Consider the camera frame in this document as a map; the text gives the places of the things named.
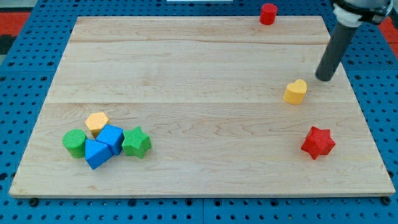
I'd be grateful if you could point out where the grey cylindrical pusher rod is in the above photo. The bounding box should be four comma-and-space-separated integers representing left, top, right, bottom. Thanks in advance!
315, 22, 358, 82

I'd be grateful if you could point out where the yellow heart block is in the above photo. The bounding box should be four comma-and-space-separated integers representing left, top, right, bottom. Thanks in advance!
282, 79, 307, 105

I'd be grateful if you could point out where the red star block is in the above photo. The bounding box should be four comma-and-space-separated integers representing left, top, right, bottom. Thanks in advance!
301, 126, 336, 160

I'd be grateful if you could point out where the green star block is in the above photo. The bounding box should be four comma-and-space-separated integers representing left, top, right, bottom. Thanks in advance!
122, 126, 152, 159

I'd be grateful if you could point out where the red cylinder block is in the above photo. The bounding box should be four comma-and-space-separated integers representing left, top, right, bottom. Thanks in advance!
259, 3, 278, 26

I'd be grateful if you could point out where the wooden board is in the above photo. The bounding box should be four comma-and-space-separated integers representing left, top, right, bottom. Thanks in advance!
9, 16, 396, 198

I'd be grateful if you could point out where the blue cube block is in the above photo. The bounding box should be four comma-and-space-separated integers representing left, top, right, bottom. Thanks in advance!
96, 124, 124, 156

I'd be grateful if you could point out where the yellow hexagon block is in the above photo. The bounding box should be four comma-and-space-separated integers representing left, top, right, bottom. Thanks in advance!
85, 112, 109, 138

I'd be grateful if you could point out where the blue triangle block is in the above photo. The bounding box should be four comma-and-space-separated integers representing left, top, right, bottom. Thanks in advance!
85, 139, 113, 170

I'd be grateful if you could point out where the green cylinder block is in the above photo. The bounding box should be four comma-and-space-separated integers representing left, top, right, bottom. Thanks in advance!
62, 129, 86, 159

